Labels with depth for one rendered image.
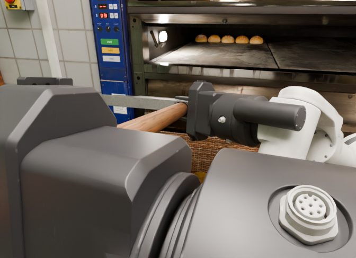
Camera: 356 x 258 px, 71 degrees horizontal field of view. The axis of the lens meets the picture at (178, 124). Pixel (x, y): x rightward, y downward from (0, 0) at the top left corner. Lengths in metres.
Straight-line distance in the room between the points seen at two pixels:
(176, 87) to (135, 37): 0.30
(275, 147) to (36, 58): 1.37
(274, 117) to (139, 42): 0.94
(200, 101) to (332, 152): 0.24
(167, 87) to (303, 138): 0.93
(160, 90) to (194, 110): 0.76
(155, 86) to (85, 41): 0.40
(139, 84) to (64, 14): 0.48
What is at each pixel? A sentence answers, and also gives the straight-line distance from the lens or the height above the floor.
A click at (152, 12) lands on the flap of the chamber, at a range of 1.02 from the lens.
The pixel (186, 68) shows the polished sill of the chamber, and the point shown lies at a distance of 1.16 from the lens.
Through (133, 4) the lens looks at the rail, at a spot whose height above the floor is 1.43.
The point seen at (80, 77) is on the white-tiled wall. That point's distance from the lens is 1.41.
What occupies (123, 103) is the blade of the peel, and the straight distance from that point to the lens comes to 0.67.
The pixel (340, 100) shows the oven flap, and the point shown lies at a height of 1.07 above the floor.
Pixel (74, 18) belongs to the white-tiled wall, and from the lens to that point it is 1.37.
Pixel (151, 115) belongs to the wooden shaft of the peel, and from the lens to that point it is 0.33.
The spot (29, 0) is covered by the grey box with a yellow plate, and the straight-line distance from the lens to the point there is 1.48.
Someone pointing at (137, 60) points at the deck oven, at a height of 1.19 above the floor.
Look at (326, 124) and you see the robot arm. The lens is 0.46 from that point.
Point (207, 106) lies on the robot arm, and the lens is 0.47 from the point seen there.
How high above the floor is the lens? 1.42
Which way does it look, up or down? 25 degrees down
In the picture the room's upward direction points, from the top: straight up
